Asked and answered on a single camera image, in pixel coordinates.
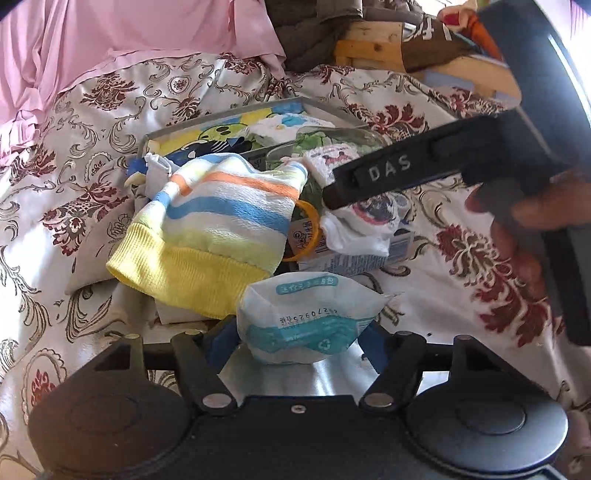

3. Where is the grey linen drawstring pouch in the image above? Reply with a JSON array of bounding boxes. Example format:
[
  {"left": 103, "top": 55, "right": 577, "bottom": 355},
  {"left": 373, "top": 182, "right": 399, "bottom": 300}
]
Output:
[{"left": 64, "top": 198, "right": 141, "bottom": 297}]

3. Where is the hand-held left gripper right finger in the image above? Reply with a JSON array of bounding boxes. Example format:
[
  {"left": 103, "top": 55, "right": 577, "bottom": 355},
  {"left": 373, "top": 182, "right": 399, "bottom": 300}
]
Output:
[{"left": 358, "top": 325, "right": 498, "bottom": 412}]

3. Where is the wooden crate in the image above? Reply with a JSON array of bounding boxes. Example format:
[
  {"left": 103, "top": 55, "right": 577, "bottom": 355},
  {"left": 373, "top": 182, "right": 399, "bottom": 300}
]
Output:
[{"left": 333, "top": 19, "right": 523, "bottom": 101}]

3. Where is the pink bed sheet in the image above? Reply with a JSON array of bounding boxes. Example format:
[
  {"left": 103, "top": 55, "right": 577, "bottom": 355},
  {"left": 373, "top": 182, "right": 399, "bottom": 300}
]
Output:
[{"left": 0, "top": 0, "right": 288, "bottom": 155}]

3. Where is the floral satin bedspread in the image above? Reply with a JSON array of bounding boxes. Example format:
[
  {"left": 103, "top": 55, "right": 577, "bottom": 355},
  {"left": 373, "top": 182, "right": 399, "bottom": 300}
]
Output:
[{"left": 0, "top": 51, "right": 591, "bottom": 480}]

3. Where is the yellow and blue cartoon cloth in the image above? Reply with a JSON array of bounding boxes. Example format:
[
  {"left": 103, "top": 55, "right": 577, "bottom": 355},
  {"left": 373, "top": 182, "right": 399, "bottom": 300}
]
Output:
[{"left": 158, "top": 102, "right": 338, "bottom": 160}]

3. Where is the white printed sock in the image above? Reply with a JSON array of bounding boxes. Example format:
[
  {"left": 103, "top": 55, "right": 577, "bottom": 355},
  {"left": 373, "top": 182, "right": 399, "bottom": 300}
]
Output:
[{"left": 301, "top": 142, "right": 403, "bottom": 257}]

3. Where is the person's right hand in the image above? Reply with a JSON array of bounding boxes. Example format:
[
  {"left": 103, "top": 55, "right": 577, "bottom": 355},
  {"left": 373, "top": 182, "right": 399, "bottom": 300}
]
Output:
[{"left": 465, "top": 171, "right": 591, "bottom": 320}]

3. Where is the orange plush toy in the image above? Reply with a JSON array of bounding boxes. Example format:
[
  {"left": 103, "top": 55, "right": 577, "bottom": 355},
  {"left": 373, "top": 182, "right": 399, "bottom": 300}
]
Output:
[{"left": 436, "top": 0, "right": 505, "bottom": 61}]

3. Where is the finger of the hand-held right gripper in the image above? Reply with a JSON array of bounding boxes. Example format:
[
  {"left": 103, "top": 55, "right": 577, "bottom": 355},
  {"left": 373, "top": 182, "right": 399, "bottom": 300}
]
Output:
[{"left": 321, "top": 114, "right": 491, "bottom": 212}]

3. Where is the white and teal tissue packet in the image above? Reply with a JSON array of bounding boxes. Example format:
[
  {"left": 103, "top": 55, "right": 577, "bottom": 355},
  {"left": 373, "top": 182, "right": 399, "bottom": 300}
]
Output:
[{"left": 236, "top": 271, "right": 399, "bottom": 366}]

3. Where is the grey storage tray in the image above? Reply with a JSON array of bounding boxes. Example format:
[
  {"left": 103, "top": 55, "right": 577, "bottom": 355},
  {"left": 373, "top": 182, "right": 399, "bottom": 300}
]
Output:
[{"left": 137, "top": 95, "right": 372, "bottom": 172}]

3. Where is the brown quilted down jacket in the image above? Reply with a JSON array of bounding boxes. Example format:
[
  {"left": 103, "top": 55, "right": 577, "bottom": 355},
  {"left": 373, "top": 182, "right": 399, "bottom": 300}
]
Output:
[{"left": 267, "top": 0, "right": 419, "bottom": 73}]

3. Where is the bag of green pieces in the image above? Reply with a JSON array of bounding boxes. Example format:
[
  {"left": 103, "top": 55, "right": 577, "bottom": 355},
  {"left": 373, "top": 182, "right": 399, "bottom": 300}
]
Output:
[{"left": 264, "top": 126, "right": 386, "bottom": 204}]

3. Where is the brown printed cloth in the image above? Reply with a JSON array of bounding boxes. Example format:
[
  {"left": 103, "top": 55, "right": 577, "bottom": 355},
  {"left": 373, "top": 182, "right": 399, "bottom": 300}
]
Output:
[{"left": 401, "top": 13, "right": 483, "bottom": 73}]

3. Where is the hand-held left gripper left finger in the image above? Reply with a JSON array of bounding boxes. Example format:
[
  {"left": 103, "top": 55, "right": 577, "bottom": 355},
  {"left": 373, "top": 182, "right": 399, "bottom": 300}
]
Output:
[{"left": 93, "top": 318, "right": 241, "bottom": 414}]

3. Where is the small milk carton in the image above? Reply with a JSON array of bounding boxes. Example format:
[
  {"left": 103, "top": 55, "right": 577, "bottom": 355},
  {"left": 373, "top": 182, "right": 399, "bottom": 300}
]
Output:
[{"left": 295, "top": 228, "right": 416, "bottom": 278}]

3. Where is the striped knit baby hat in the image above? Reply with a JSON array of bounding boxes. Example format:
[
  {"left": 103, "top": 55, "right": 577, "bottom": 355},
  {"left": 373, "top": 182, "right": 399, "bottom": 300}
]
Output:
[{"left": 105, "top": 154, "right": 308, "bottom": 320}]

